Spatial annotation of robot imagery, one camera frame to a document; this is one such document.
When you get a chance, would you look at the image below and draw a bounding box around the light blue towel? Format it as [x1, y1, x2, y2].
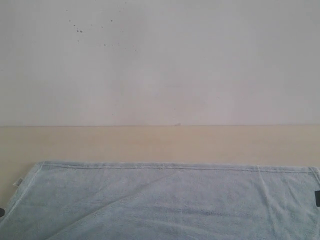
[0, 161, 320, 240]

